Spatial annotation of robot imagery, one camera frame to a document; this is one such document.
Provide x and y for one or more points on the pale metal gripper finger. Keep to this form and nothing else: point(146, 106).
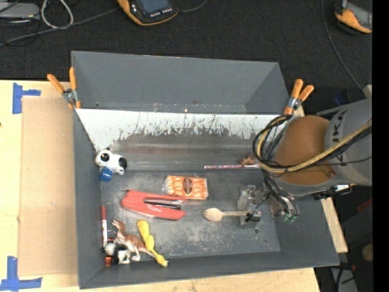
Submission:
point(252, 219)
point(247, 197)

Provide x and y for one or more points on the pale wooden spork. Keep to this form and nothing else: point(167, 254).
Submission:
point(214, 214)

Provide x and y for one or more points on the grey metal bin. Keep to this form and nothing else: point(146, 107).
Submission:
point(212, 242)

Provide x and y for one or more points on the orange snack packet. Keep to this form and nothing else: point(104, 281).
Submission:
point(187, 186)

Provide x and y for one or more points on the red stapler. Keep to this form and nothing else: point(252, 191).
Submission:
point(143, 204)

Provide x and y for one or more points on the yellow rubber chicken toy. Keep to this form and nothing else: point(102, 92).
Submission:
point(149, 239)

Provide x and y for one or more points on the brown toy dinosaur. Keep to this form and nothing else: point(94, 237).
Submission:
point(132, 242)

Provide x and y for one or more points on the black and white toy animal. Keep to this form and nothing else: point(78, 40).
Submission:
point(124, 256)

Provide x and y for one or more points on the white and black toy dog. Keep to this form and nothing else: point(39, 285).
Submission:
point(111, 160)

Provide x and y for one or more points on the red and white marker pen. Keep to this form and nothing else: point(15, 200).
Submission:
point(104, 227)

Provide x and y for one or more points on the small red block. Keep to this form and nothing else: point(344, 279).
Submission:
point(108, 261)

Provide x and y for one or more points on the brown cardboard board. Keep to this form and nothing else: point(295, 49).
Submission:
point(45, 193)

